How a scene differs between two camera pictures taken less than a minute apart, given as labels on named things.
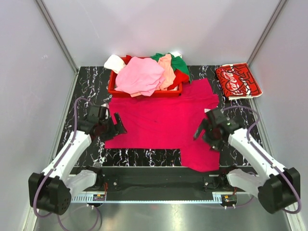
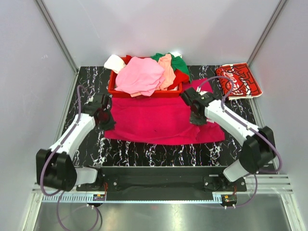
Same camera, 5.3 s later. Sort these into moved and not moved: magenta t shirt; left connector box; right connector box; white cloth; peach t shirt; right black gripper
Moved: right black gripper; magenta t shirt
Not moved: white cloth; left connector box; peach t shirt; right connector box
